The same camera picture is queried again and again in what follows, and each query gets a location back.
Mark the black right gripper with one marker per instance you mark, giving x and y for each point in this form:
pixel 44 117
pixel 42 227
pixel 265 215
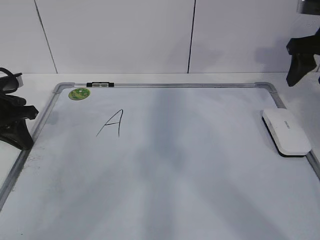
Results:
pixel 302 50

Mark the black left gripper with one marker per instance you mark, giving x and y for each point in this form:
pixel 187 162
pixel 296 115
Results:
pixel 13 115

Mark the white whiteboard eraser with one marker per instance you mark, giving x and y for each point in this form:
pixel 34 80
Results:
pixel 289 137

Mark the round green magnet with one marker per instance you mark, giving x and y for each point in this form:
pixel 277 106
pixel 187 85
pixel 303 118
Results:
pixel 79 94

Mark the black and silver board clip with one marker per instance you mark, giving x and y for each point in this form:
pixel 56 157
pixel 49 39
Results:
pixel 96 84

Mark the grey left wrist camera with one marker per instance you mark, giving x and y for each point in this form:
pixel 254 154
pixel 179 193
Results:
pixel 10 83

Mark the white whiteboard with grey frame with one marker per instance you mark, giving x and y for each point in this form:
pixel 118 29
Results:
pixel 160 162

